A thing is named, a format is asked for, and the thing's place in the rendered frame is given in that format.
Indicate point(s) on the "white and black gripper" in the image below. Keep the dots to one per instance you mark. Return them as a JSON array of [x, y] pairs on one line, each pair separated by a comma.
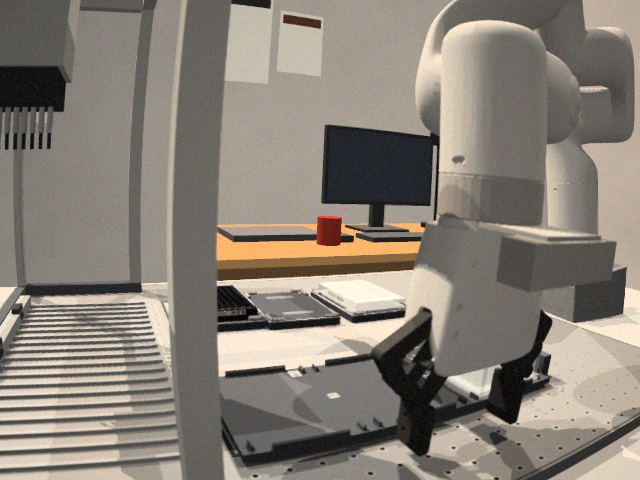
[[470, 321]]

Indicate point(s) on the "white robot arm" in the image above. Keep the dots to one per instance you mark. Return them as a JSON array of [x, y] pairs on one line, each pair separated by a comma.
[[503, 98]]

